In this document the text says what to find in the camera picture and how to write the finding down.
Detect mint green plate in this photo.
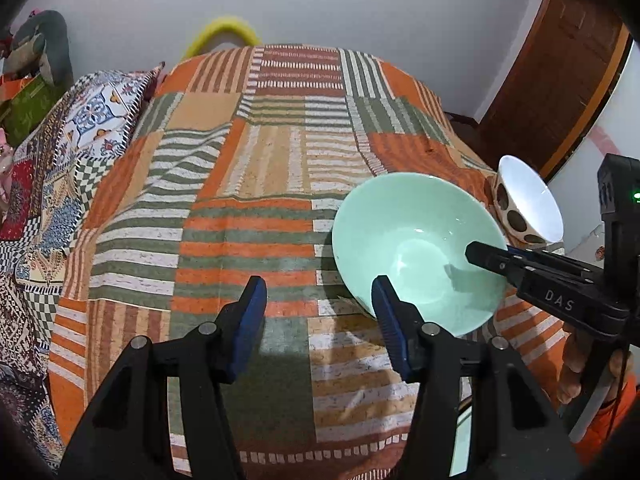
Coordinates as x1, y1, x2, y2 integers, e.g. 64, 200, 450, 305
449, 403, 472, 477

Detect mint green bowl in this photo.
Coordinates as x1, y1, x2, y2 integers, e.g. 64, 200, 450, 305
331, 172, 506, 336

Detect right orange sleeve forearm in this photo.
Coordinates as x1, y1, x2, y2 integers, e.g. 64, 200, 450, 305
574, 373, 639, 466

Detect right hand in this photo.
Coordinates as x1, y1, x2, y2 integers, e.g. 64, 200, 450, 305
555, 320, 636, 406

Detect white spotted bowl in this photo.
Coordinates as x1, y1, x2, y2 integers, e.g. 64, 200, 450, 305
492, 155, 564, 246

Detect brown wooden door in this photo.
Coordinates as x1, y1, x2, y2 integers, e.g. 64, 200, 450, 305
451, 0, 632, 180

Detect striped patchwork bedspread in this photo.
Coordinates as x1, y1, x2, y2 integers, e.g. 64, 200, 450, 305
46, 43, 576, 480

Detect pink toy figure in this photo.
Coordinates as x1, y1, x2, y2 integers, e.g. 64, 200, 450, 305
0, 128, 14, 210

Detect patterned pillow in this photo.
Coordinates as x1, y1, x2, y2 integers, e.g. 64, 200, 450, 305
1, 66, 163, 472

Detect green box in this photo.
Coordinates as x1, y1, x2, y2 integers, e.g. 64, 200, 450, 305
1, 75, 65, 148

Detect yellow round object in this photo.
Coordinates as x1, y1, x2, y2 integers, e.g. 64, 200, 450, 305
181, 15, 262, 61

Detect grey plush toy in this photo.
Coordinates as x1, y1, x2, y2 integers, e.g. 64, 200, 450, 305
3, 10, 74, 90

